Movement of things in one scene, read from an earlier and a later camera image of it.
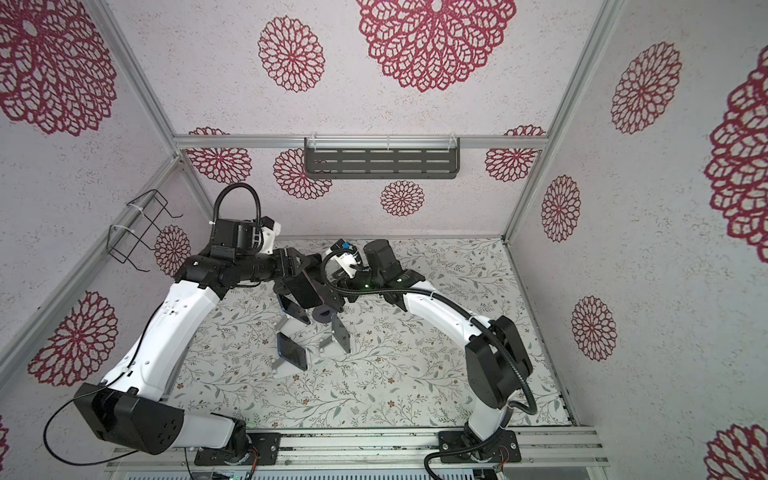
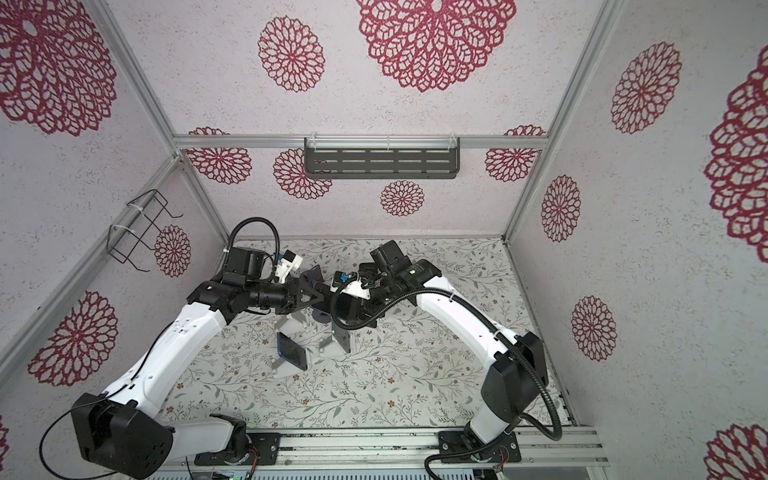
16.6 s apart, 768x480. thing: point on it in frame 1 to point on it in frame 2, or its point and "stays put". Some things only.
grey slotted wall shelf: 382,157 stays put
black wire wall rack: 143,222 stays put
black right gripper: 340,291 to 364,306
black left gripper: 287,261 to 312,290
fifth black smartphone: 340,332 stays put
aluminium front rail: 413,449 stays put
